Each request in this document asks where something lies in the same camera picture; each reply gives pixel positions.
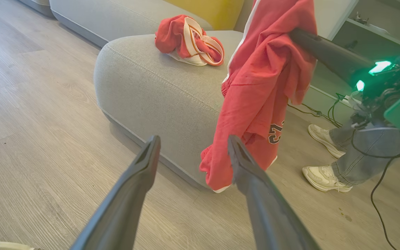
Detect grey sofa module yellow back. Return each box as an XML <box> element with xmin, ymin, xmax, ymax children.
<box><xmin>49</xmin><ymin>0</ymin><xmax>245</xmax><ymax>48</ymax></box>

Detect beige perforated laundry basket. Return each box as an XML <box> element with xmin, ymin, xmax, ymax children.
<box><xmin>0</xmin><ymin>241</ymin><xmax>36</xmax><ymax>250</ymax></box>

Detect white sneaker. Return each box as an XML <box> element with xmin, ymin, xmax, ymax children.
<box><xmin>307</xmin><ymin>124</ymin><xmax>347</xmax><ymax>159</ymax></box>
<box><xmin>302</xmin><ymin>165</ymin><xmax>353</xmax><ymax>193</ymax></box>

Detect red jersey shirt with number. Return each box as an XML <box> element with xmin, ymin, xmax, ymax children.
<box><xmin>199</xmin><ymin>0</ymin><xmax>318</xmax><ymax>194</ymax></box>

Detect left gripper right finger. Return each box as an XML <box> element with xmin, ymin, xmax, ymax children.
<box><xmin>227</xmin><ymin>135</ymin><xmax>321</xmax><ymax>250</ymax></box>

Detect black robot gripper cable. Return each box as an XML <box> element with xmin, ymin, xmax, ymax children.
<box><xmin>351</xmin><ymin>128</ymin><xmax>400</xmax><ymax>250</ymax></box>

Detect red shorts with striped waistband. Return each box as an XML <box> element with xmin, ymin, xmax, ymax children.
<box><xmin>154</xmin><ymin>15</ymin><xmax>225</xmax><ymax>67</ymax></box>

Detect blue denim jeans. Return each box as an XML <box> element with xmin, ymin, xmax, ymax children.
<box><xmin>329</xmin><ymin>117</ymin><xmax>400</xmax><ymax>186</ymax></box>

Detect grey round ottoman seat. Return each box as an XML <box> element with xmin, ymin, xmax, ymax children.
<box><xmin>93</xmin><ymin>30</ymin><xmax>246</xmax><ymax>190</ymax></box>

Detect white open shelving unit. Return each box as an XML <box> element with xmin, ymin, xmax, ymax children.
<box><xmin>304</xmin><ymin>0</ymin><xmax>400</xmax><ymax>116</ymax></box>

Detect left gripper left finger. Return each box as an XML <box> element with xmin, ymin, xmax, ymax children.
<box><xmin>70</xmin><ymin>135</ymin><xmax>161</xmax><ymax>250</ymax></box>

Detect black floor cable bundle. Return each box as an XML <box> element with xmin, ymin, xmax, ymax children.
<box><xmin>287</xmin><ymin>93</ymin><xmax>347</xmax><ymax>128</ymax></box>

